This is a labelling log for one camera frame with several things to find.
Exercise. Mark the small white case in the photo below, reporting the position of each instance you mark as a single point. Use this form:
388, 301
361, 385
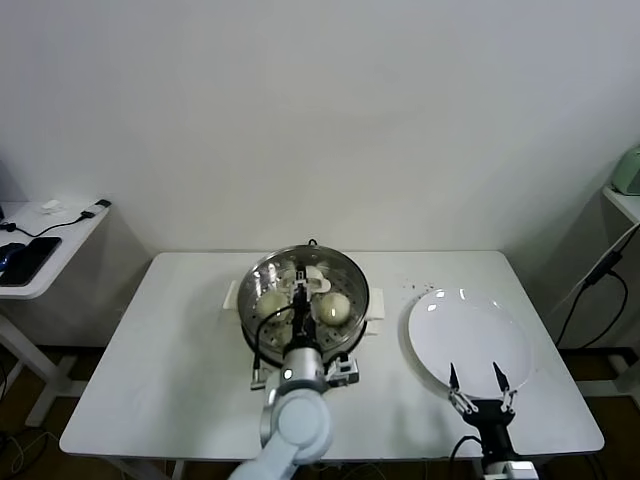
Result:
51, 206

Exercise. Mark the blue computer mouse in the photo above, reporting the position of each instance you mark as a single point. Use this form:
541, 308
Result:
11, 254

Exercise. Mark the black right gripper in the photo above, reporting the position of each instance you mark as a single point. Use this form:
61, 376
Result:
490, 420

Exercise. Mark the black smartphone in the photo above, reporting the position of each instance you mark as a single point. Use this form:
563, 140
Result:
30, 260

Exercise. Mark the white side desk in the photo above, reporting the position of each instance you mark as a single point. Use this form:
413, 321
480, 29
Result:
70, 235

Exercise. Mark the white shelf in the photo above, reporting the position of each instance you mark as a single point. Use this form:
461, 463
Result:
625, 202

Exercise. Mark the dark crumbs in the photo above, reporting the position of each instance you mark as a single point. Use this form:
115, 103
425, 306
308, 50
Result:
416, 286

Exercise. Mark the pale green appliance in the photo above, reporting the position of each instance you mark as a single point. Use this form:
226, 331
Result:
629, 172

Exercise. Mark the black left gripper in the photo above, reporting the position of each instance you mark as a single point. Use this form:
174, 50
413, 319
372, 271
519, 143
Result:
299, 322

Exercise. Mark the white round plate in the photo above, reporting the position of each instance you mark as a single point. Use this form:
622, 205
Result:
470, 330

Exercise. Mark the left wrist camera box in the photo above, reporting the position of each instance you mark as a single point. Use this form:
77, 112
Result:
344, 372

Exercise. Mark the steel steamer basket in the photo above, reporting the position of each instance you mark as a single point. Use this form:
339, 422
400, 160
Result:
357, 280

